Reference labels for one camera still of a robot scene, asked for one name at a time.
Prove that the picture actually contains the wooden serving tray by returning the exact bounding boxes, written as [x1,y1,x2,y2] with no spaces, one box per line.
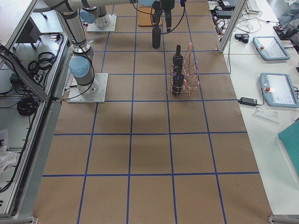
[137,6,155,27]

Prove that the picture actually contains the dark wine bottle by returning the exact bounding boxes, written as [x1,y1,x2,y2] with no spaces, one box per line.
[172,66,184,96]
[172,45,184,72]
[152,26,161,49]

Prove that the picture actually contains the teach pendant far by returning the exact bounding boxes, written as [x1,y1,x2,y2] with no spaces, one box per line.
[252,36,290,61]

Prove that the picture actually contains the copper wire bottle basket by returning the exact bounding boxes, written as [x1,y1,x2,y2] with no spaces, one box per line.
[171,42,199,98]

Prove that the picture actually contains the teach pendant near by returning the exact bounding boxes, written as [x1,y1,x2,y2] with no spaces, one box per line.
[260,73,299,108]

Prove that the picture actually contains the black power adapter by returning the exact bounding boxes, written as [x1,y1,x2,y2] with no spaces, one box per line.
[238,97,257,106]

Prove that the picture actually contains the teal board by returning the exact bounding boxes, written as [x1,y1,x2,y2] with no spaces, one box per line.
[278,120,299,175]

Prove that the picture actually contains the teach pendant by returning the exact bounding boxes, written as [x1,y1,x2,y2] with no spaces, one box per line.
[252,36,290,61]
[260,73,299,108]

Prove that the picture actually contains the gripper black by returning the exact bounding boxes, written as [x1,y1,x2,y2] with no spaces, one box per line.
[151,8,172,32]
[160,0,175,13]

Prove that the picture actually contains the aluminium frame post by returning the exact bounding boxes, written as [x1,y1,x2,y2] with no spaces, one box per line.
[219,0,247,53]

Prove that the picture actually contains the crumpled white cloth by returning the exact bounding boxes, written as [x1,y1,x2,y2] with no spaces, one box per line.
[0,129,18,185]

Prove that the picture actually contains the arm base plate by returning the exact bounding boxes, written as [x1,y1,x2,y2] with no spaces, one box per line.
[87,14,117,33]
[67,73,108,103]

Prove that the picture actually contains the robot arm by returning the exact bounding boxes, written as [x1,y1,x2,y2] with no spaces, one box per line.
[79,7,162,32]
[45,0,175,56]

